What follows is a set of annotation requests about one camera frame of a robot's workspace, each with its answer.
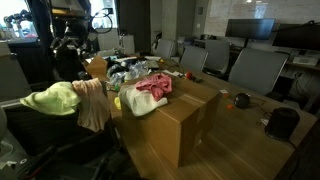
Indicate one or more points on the peach cloth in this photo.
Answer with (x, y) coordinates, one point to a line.
(93, 106)

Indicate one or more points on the red ball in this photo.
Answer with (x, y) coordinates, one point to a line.
(189, 75)

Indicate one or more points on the green plastic object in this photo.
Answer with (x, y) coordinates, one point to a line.
(116, 88)

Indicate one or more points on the white box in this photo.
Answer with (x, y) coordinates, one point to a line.
(127, 44)

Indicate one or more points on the large black monitor on stand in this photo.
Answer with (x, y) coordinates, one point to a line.
(250, 28)

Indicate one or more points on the small yellow ball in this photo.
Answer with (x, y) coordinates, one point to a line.
(161, 60)

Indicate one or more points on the white panel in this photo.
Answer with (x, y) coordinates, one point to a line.
(108, 41)

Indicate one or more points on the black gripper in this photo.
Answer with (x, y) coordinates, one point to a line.
(76, 32)

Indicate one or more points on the small orange object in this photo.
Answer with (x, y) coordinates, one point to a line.
(230, 106)

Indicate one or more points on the small open cardboard box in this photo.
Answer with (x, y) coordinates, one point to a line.
(96, 66)

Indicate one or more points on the white desk phone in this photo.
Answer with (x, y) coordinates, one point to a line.
(305, 60)

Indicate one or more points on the small black object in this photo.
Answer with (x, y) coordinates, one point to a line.
(197, 79)

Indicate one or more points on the large brown cardboard box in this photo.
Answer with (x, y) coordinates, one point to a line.
(180, 126)

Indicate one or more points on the small white orange cube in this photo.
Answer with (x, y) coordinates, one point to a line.
(224, 92)

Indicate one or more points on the pink cloth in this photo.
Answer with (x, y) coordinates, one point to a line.
(156, 85)

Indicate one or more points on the white paper stack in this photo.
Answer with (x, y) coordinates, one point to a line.
(152, 62)

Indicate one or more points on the light green towel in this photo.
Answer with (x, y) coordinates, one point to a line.
(53, 98)

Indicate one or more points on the grey panel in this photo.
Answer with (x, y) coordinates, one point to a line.
(11, 78)

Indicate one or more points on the white towel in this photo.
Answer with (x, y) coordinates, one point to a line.
(140, 101)

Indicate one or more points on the yellow cloth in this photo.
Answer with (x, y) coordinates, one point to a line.
(117, 102)

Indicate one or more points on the black cylinder speaker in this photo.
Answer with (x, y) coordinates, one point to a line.
(282, 123)

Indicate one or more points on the dark desk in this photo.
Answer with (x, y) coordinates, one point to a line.
(26, 56)

